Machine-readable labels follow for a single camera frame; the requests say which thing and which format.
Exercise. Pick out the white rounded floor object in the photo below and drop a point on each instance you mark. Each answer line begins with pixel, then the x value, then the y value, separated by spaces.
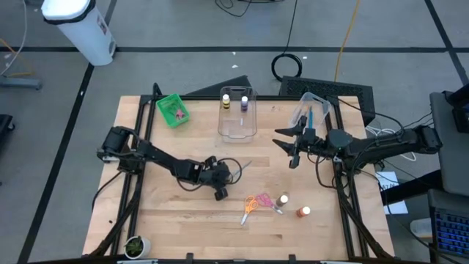
pixel 421 228

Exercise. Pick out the purple paint bottle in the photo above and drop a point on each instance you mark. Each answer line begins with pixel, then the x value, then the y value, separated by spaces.
pixel 244 106

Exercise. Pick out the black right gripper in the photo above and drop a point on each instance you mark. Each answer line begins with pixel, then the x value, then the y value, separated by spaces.
pixel 311 141

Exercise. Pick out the green plastic basket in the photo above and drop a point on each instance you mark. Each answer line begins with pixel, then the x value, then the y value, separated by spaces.
pixel 172 121

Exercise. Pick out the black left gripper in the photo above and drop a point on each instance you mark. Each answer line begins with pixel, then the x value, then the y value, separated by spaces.
pixel 214 176

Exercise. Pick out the grey desk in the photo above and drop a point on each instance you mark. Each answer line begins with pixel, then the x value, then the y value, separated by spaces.
pixel 450 157

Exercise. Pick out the black table clamp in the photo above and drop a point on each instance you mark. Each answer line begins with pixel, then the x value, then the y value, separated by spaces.
pixel 292 258
pixel 189 257

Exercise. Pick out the white paper sheets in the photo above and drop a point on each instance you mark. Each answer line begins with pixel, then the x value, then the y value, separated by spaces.
pixel 397 207

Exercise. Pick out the brown paint bottle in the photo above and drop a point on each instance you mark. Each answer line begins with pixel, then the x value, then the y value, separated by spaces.
pixel 281 201

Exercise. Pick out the dark grey triangular panel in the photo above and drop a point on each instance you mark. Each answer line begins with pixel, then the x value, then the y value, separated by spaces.
pixel 231 88

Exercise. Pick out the orange paint bottle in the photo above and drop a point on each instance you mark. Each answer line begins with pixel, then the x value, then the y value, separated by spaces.
pixel 302 212

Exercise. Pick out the white trash bin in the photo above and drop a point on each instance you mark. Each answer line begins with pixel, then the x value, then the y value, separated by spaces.
pixel 84 33

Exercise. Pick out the grey metal floor base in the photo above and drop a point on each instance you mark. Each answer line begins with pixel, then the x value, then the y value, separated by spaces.
pixel 18 82

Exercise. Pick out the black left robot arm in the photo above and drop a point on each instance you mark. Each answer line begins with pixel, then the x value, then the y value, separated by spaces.
pixel 161 157

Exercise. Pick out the black desk device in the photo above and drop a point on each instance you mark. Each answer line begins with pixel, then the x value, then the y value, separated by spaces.
pixel 459 113

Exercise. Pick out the frosted plastic bin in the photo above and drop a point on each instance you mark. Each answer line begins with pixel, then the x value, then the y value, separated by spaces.
pixel 320 106

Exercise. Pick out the yellow paint bottle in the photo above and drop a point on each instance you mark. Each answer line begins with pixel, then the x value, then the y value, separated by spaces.
pixel 226 104

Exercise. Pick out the black backlit keyboard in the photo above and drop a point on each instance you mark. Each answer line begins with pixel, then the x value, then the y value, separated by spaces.
pixel 452 232

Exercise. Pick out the blue paintbrush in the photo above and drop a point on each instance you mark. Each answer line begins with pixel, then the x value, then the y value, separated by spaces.
pixel 242 169
pixel 311 119

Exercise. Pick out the potted plant white pot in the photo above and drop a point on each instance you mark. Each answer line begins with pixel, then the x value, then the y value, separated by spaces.
pixel 137 247

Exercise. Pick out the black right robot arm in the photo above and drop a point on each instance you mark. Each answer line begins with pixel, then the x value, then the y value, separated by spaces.
pixel 384 146

